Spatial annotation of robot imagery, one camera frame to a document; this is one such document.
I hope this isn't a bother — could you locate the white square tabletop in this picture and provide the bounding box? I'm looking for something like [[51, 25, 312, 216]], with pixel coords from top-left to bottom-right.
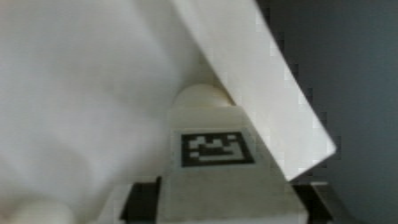
[[0, 0, 337, 224]]

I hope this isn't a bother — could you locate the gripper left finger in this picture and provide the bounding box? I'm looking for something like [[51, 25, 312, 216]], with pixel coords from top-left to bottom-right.
[[97, 175, 166, 224]]

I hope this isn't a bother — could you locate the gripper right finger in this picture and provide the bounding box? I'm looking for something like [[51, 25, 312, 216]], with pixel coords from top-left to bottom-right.
[[294, 182, 356, 224]]

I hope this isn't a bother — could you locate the white leg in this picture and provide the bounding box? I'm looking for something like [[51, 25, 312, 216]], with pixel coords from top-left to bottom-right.
[[157, 84, 310, 224]]

